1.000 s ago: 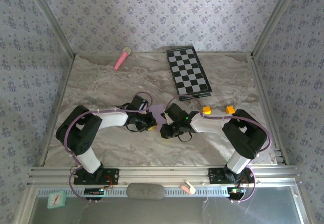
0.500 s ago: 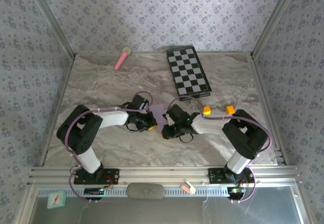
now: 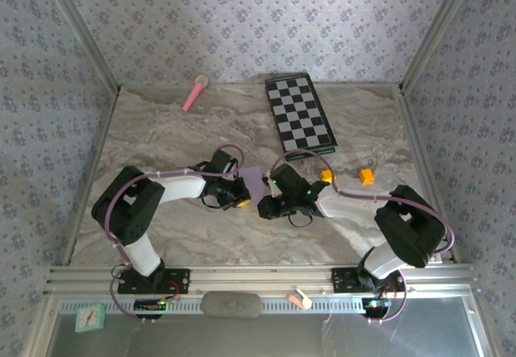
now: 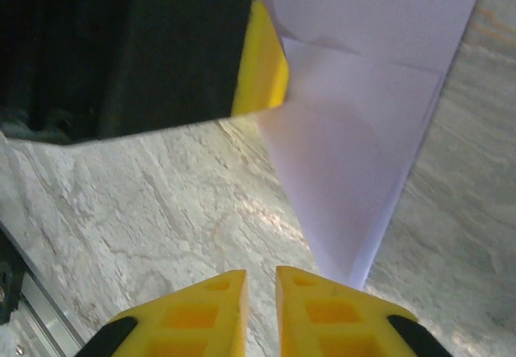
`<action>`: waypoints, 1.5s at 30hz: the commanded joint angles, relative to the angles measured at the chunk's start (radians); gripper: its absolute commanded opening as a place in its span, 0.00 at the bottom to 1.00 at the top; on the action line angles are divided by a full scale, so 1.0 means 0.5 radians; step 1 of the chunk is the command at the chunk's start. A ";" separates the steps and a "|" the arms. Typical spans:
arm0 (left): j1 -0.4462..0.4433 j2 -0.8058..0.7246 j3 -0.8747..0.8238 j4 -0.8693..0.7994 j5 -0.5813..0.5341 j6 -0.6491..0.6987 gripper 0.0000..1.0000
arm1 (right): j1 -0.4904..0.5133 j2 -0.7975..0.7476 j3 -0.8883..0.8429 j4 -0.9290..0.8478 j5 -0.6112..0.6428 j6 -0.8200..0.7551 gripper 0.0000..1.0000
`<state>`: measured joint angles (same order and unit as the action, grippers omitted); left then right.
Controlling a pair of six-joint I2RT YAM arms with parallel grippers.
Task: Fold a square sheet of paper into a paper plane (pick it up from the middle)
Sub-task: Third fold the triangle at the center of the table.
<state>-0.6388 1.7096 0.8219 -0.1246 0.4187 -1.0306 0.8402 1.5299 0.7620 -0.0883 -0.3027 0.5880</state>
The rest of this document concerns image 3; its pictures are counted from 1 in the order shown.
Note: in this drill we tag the purple paper sheet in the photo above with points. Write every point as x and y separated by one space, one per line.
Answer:
253 181

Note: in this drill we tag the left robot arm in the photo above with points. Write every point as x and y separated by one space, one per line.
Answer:
181 188

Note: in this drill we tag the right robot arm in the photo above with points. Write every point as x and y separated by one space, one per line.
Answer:
411 228

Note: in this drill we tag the shiny metal sheet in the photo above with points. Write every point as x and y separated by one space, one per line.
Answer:
242 337

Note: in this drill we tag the teal square clock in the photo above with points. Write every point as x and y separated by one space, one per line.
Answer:
90 318

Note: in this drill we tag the orange cube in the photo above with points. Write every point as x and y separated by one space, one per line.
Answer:
366 176
327 176

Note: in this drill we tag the pink and cream clip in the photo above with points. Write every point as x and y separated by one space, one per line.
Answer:
300 298

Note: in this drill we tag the pink toy microphone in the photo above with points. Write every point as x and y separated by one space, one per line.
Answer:
192 96

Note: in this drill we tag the black and grey chessboard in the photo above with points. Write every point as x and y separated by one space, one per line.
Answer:
298 107

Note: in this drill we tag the grey oval stone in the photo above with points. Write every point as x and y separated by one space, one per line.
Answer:
231 304

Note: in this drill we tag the right circuit board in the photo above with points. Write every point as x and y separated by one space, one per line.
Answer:
375 304

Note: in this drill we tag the circuit board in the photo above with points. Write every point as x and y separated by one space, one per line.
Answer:
375 304
149 305

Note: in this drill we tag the left circuit board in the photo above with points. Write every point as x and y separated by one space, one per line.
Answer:
149 305

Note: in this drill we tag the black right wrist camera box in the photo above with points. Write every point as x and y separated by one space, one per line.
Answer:
288 179

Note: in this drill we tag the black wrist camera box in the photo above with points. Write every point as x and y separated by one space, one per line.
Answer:
288 179
221 161

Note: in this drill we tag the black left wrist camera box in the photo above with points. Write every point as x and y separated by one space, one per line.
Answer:
221 161

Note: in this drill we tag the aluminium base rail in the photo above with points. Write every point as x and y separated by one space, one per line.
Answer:
262 276

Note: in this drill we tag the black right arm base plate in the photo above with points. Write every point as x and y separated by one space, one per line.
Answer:
342 278

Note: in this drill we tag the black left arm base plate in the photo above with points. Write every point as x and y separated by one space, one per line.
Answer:
177 280

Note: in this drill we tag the aluminium side rail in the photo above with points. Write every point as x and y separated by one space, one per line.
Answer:
92 171
425 171

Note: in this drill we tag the aluminium frame post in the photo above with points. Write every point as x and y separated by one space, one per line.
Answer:
435 30
84 30

